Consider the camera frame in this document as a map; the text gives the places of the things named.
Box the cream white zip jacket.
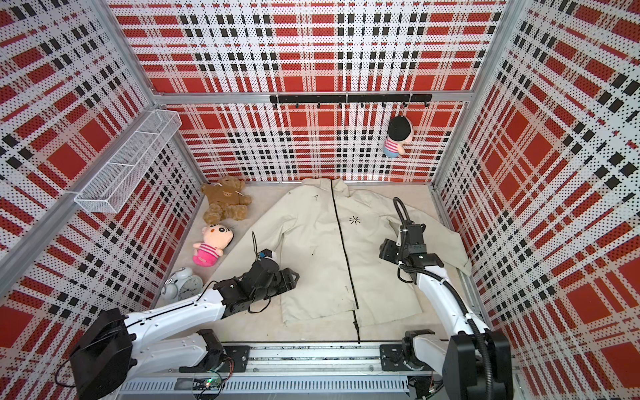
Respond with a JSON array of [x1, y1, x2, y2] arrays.
[[213, 179, 470, 342]]

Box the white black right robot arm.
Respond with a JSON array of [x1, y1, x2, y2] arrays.
[[379, 223, 514, 399]]

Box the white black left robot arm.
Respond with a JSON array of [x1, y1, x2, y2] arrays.
[[69, 254, 299, 399]]

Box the pink striped doll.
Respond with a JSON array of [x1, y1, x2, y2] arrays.
[[193, 224, 234, 268]]

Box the white alarm clock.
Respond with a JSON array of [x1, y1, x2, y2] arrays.
[[160, 267, 203, 303]]

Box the brown teddy bear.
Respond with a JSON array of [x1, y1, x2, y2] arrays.
[[201, 176, 253, 225]]

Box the green circuit board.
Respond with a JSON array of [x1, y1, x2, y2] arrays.
[[192, 375, 223, 393]]

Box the hanging doll blue pants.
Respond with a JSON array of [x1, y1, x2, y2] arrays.
[[383, 116, 414, 158]]

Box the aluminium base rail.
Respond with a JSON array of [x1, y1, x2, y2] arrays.
[[121, 341, 443, 399]]

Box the black hook rail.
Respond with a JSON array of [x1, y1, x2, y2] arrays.
[[269, 93, 433, 107]]

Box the white wire mesh basket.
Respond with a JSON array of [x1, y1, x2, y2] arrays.
[[74, 109, 181, 213]]

